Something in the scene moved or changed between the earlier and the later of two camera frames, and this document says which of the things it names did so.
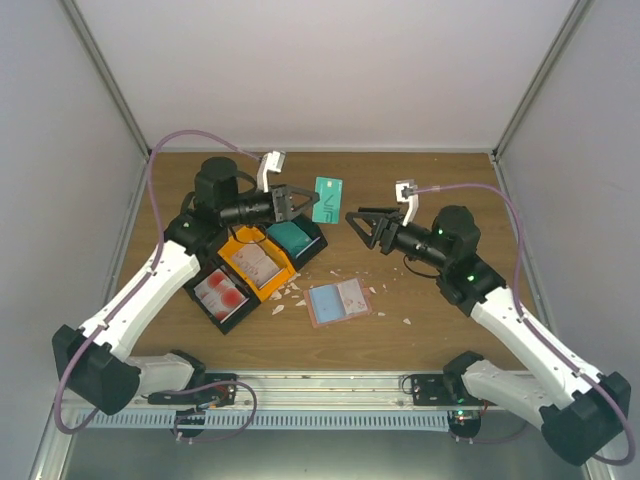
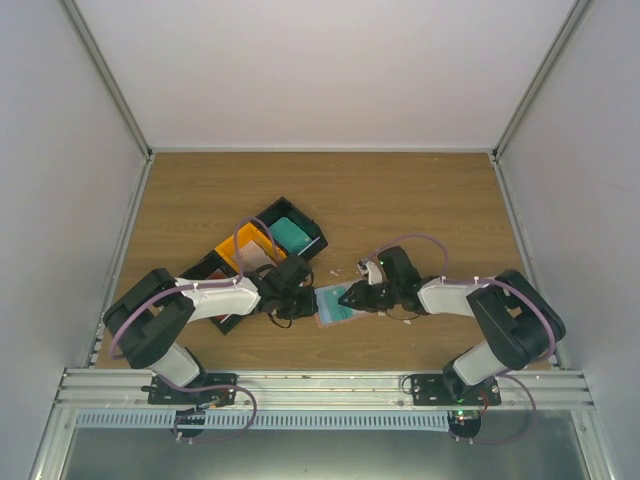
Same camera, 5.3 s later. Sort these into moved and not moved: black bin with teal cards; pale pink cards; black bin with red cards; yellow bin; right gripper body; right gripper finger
Moved: right gripper body; right gripper finger
Not moved: black bin with red cards; black bin with teal cards; pale pink cards; yellow bin
